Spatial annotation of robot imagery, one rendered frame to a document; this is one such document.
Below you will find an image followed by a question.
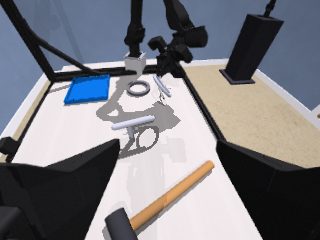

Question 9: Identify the blue tray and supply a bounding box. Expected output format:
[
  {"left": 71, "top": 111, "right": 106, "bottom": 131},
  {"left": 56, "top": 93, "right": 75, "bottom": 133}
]
[{"left": 63, "top": 75, "right": 110, "bottom": 105}]

